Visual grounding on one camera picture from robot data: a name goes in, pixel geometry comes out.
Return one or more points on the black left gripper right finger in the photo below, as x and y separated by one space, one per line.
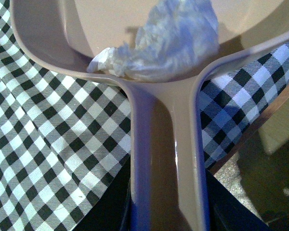
227 213

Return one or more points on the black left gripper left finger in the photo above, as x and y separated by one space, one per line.
112 211

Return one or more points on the beige plastic dustpan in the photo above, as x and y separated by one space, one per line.
168 179

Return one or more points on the white tissue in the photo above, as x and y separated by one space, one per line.
178 36

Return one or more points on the black white checkered tablecloth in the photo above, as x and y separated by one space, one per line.
63 139

